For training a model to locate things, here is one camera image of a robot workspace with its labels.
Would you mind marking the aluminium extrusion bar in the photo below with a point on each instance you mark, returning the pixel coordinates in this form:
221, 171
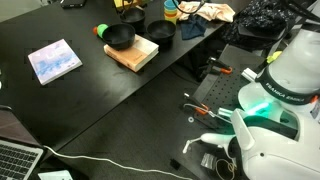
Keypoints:
249, 75

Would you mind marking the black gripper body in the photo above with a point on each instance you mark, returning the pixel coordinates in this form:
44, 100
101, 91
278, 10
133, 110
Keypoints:
133, 4

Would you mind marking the silver metal cylinder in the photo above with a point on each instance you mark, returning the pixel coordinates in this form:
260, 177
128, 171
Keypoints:
225, 112

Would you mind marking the white handheld controller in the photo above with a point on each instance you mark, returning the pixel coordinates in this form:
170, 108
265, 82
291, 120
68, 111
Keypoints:
213, 138

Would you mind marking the blue plastic cup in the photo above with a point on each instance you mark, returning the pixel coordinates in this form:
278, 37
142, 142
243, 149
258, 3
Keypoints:
170, 4

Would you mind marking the light green plastic cup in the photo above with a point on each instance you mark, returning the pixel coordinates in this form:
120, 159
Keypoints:
170, 11

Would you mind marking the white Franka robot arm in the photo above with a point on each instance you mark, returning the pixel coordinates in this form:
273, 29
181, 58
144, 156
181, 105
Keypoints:
290, 66

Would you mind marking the silver laptop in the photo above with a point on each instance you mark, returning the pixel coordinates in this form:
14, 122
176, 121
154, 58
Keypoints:
16, 156

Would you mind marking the yellow green tag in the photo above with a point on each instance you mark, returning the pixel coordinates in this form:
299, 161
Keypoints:
274, 56

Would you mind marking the wooden block board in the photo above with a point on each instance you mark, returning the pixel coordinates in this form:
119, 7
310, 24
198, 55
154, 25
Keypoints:
136, 55

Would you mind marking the tan rubber band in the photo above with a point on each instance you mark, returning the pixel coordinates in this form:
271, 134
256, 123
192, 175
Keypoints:
230, 165

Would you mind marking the small clear plastic bag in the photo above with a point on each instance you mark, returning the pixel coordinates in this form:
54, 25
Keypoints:
209, 161

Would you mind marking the black bowl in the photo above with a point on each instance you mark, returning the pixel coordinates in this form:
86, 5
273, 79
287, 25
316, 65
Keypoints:
119, 36
133, 17
161, 31

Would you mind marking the black speckled fabric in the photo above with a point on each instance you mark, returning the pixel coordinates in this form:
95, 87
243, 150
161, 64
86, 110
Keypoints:
263, 16

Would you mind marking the yellow plastic cup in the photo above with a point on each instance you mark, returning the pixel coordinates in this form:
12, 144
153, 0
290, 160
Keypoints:
171, 20

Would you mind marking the small metal washer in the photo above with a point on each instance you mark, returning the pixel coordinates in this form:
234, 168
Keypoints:
190, 117

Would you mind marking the navy blue cloth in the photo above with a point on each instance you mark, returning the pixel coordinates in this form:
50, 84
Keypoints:
193, 28

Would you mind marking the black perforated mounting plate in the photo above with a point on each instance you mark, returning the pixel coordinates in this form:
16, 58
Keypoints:
230, 90

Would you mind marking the orange plastic cup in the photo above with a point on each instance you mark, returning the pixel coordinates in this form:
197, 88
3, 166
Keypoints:
170, 15

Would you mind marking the green toy apple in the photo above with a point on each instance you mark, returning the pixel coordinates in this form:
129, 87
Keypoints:
102, 29

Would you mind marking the blue and white book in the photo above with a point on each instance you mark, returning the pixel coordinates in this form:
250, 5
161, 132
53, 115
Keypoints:
53, 61

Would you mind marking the pink cloth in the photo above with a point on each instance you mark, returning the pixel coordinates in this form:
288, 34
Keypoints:
206, 10

